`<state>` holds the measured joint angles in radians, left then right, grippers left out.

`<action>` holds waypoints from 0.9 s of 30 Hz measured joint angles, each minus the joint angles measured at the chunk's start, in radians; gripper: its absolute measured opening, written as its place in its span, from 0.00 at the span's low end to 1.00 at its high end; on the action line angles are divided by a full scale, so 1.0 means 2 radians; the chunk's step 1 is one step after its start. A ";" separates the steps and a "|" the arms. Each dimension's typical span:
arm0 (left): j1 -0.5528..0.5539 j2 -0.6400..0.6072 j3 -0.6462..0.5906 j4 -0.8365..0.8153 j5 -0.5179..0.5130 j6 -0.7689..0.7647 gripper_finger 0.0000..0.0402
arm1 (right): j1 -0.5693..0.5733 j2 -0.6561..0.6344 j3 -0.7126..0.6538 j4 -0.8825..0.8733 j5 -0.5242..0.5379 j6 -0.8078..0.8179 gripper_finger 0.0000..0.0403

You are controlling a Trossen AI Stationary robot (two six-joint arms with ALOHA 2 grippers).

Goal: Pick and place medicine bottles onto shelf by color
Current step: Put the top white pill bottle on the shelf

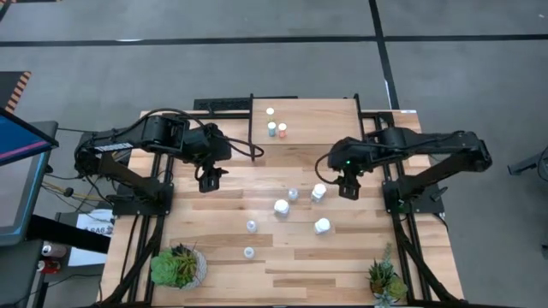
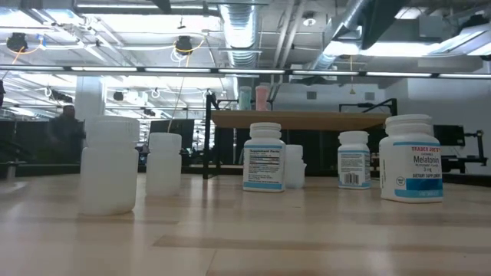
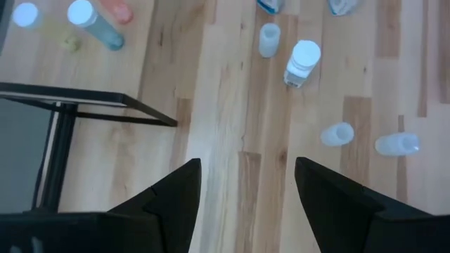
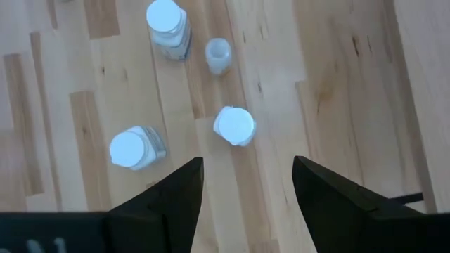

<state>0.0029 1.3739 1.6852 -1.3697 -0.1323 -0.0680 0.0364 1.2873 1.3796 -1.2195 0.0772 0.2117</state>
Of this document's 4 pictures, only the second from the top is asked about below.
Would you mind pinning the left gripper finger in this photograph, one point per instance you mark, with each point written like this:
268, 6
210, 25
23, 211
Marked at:
163, 4

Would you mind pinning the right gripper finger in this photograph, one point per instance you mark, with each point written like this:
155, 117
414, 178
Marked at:
379, 19

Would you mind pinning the blue pill vial white cap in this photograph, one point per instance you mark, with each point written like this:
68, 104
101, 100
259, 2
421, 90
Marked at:
245, 98

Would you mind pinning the white blue-label supplement bottle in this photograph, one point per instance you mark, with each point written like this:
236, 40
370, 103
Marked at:
411, 165
353, 163
264, 161

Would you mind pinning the translucent white plastic bottle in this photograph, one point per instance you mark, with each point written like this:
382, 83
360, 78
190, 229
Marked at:
296, 166
165, 168
108, 172

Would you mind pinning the black monitor on arm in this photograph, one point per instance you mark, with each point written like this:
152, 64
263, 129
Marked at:
449, 135

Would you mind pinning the overhead LED light bar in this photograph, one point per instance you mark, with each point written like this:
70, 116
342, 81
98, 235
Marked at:
249, 71

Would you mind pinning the white building pillar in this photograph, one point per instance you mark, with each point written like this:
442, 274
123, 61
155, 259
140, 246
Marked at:
89, 99

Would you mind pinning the black desk monitor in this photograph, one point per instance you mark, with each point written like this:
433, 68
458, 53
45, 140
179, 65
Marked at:
172, 128

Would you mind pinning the person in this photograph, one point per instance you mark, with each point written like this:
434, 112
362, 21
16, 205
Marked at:
67, 132

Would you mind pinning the dark office partition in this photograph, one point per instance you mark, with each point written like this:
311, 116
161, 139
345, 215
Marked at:
23, 142

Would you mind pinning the black dome ceiling camera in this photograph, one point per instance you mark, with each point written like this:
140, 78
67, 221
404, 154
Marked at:
184, 44
17, 41

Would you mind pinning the silver round air duct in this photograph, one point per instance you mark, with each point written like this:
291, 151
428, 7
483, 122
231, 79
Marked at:
239, 34

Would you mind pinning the wooden shelf black metal frame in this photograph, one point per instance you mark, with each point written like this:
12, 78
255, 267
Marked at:
299, 119

